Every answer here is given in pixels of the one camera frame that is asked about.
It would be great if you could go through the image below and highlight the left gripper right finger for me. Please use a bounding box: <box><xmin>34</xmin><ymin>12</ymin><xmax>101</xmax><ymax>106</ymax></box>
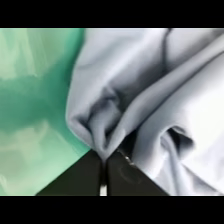
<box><xmin>106</xmin><ymin>149</ymin><xmax>170</xmax><ymax>197</ymax></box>

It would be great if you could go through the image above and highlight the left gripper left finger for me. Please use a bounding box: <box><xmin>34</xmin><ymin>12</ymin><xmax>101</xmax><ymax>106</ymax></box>
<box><xmin>35</xmin><ymin>149</ymin><xmax>102</xmax><ymax>197</ymax></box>

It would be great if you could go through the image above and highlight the blue garment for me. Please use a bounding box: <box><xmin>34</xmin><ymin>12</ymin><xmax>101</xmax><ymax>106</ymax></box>
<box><xmin>65</xmin><ymin>28</ymin><xmax>224</xmax><ymax>197</ymax></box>

